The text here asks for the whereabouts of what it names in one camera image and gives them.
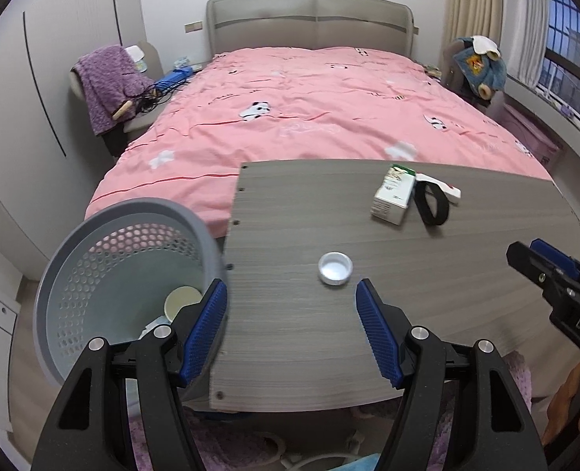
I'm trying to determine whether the black strap loop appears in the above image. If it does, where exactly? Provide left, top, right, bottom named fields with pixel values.
left=412, top=179, right=451, bottom=228

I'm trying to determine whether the blue denim jacket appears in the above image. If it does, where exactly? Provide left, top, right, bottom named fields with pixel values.
left=453, top=35, right=507, bottom=101

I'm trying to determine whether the grey wood-grain table board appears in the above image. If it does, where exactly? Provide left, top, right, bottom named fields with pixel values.
left=210, top=161, right=580, bottom=413

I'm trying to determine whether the chair right of bed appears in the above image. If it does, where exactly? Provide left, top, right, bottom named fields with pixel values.
left=440, top=37, right=507, bottom=113

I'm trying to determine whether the small green white carton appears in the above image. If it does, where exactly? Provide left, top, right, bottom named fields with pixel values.
left=371, top=164, right=417, bottom=225

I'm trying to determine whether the cream lid paper cup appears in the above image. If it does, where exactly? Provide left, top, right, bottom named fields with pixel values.
left=163, top=286, right=203, bottom=322

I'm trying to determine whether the purple knit blanket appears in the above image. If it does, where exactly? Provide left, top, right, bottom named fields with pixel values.
left=71, top=45, right=154, bottom=135

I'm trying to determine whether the pink panda duvet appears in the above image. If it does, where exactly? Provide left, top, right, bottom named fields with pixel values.
left=87, top=47, right=547, bottom=237

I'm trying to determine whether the beige wall switch plate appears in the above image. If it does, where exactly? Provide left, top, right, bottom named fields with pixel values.
left=185, top=21, right=203, bottom=33

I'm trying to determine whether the grey upholstered headboard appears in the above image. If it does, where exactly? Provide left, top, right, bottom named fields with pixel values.
left=206, top=0, right=418, bottom=57

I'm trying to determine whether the grey perforated trash basket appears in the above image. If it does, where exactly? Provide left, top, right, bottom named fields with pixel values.
left=33, top=198, right=226, bottom=385

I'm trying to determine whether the white red flat card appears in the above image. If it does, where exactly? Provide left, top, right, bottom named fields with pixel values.
left=417, top=172, right=461, bottom=205

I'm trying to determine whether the beige chair left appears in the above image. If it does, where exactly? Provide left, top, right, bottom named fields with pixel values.
left=70, top=40, right=163, bottom=157

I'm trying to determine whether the white wardrobe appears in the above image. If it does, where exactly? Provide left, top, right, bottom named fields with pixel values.
left=0, top=0, right=145, bottom=432

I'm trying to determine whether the beige curtain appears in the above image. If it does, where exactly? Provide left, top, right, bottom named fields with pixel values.
left=442, top=0, right=503, bottom=48

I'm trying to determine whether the white plastic bottle cap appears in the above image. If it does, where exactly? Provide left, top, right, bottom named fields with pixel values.
left=318, top=251, right=353, bottom=287

